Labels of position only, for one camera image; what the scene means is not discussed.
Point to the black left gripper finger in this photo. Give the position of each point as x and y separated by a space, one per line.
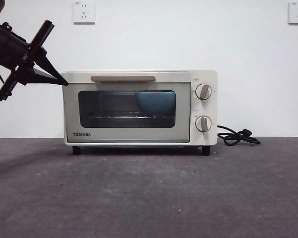
49 68
42 78

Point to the blue ribbed bowl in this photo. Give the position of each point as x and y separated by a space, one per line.
154 102

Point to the round cream oven knob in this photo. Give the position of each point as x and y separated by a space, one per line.
203 124
203 92

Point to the cream Toshiba toaster oven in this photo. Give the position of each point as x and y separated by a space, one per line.
203 109

